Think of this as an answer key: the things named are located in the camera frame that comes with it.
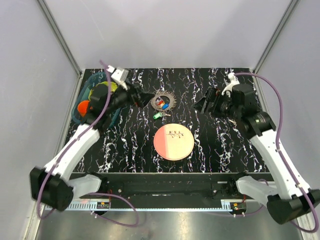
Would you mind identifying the large metal keyring with keys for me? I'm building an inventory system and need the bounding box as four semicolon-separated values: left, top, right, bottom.
150;90;177;120

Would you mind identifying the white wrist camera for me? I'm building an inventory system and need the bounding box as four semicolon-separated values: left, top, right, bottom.
106;65;129;91
221;72;240;97

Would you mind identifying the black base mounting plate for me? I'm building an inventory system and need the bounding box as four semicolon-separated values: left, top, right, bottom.
79;172;258;201

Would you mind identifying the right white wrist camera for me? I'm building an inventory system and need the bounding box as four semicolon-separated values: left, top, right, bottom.
221;72;240;97

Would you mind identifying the orange plastic cup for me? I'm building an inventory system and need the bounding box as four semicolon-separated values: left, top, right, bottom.
77;100;90;118

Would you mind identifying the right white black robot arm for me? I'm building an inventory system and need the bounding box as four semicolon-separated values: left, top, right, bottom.
193;84;320;225

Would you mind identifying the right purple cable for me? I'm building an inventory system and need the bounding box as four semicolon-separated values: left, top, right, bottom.
207;72;318;233

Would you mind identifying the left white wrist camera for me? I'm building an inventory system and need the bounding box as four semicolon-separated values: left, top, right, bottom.
106;65;129;91

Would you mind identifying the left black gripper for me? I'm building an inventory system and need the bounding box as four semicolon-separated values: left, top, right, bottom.
105;80;155;115

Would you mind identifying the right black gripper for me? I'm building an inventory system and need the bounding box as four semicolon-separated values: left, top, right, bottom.
192;86;241;120

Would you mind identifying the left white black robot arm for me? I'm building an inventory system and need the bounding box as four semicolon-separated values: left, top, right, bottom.
29;83;155;212

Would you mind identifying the aluminium front rail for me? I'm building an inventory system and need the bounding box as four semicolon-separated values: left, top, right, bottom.
33;181;306;211

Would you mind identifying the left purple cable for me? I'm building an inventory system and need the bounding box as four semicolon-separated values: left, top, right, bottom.
36;59;140;227

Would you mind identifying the pink and cream round plate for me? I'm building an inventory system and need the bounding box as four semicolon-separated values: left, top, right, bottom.
153;123;195;161

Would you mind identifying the teal plastic bin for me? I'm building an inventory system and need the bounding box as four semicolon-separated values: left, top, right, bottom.
71;72;121;129

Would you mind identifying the purple cable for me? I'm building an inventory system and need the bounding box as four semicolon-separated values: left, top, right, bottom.
207;72;318;233
36;59;140;227

